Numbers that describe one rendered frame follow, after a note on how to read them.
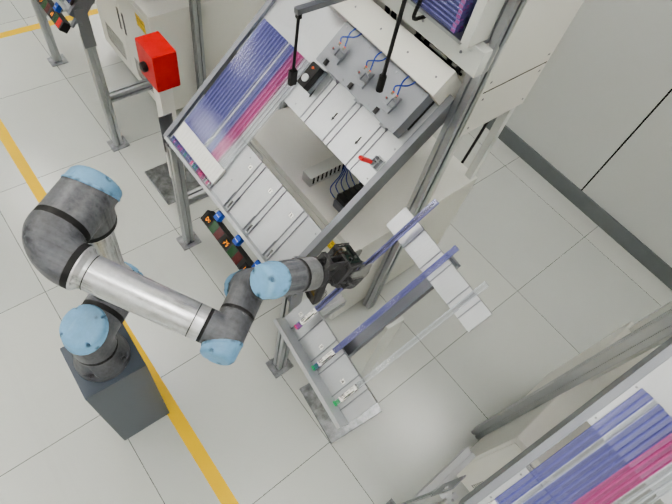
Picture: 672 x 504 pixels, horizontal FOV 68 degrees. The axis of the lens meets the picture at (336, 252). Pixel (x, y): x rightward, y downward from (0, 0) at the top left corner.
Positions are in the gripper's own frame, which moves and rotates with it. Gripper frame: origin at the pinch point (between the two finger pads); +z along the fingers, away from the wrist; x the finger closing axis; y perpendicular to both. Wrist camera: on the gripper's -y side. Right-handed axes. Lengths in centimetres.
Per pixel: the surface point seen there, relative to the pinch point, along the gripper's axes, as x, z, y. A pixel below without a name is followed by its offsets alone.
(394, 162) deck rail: 19.8, 14.7, 19.0
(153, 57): 117, 1, -21
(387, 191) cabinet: 36, 56, -8
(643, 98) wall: 23, 173, 67
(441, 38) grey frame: 29, 12, 50
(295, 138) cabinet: 74, 40, -17
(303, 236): 22.7, 5.1, -13.7
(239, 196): 48, 1, -22
